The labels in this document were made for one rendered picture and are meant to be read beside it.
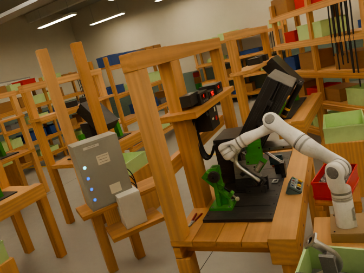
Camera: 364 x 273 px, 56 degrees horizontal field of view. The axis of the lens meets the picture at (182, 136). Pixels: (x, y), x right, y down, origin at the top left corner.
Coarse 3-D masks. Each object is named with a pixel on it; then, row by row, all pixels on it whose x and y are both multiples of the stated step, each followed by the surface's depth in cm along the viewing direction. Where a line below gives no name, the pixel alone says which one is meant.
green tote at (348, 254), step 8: (312, 248) 147; (336, 248) 142; (344, 248) 140; (352, 248) 139; (360, 248) 138; (304, 256) 143; (312, 256) 149; (344, 256) 141; (352, 256) 140; (360, 256) 138; (304, 264) 142; (312, 264) 150; (320, 264) 148; (344, 264) 142; (352, 264) 141; (360, 264) 139; (304, 272) 141; (352, 272) 142; (360, 272) 140
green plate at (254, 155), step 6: (252, 144) 226; (258, 144) 225; (246, 150) 228; (252, 150) 226; (258, 150) 225; (246, 156) 228; (252, 156) 227; (258, 156) 225; (246, 162) 229; (252, 162) 227
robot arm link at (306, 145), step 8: (304, 136) 171; (296, 144) 172; (304, 144) 169; (312, 144) 168; (320, 144) 169; (304, 152) 170; (312, 152) 169; (320, 152) 167; (328, 152) 166; (328, 160) 167; (344, 160) 160
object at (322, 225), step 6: (318, 222) 182; (324, 222) 181; (318, 228) 177; (324, 228) 176; (318, 234) 172; (324, 234) 171; (324, 240) 166; (330, 240) 165; (348, 246) 158; (354, 246) 157; (360, 246) 156
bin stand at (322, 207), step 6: (354, 192) 214; (354, 198) 207; (360, 198) 205; (318, 204) 212; (324, 204) 211; (330, 204) 209; (354, 204) 204; (360, 204) 203; (318, 210) 213; (324, 210) 213; (360, 210) 204; (318, 216) 215; (324, 216) 214
